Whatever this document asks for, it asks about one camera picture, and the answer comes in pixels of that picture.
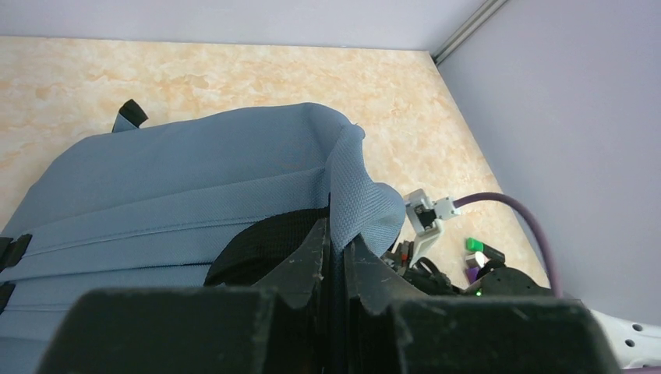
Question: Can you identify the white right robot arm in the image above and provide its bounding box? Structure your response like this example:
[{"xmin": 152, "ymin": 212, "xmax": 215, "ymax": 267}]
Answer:
[{"xmin": 381, "ymin": 240, "xmax": 660, "ymax": 373}]

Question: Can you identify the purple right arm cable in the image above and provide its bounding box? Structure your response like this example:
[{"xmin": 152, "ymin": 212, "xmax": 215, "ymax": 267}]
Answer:
[{"xmin": 453, "ymin": 192, "xmax": 564, "ymax": 299}]

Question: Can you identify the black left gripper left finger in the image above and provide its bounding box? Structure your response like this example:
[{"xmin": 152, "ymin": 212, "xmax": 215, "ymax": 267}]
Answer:
[{"xmin": 38, "ymin": 219, "xmax": 331, "ymax": 373}]

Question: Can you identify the purple cap black marker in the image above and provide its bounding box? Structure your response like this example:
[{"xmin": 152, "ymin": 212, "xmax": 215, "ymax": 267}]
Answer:
[{"xmin": 465, "ymin": 267, "xmax": 482, "ymax": 284}]

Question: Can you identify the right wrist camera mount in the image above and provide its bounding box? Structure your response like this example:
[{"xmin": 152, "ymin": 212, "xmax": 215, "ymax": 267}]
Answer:
[{"xmin": 404, "ymin": 189, "xmax": 461, "ymax": 265}]

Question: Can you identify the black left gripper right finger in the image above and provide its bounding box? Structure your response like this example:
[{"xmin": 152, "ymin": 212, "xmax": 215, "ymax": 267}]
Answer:
[{"xmin": 344, "ymin": 238, "xmax": 620, "ymax": 373}]

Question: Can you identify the blue student backpack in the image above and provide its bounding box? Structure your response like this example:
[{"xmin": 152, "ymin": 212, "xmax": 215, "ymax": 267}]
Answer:
[{"xmin": 1, "ymin": 103, "xmax": 405, "ymax": 373}]

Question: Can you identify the green cap black marker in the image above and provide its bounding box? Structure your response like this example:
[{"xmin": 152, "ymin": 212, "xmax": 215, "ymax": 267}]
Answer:
[{"xmin": 465, "ymin": 238, "xmax": 506, "ymax": 263}]

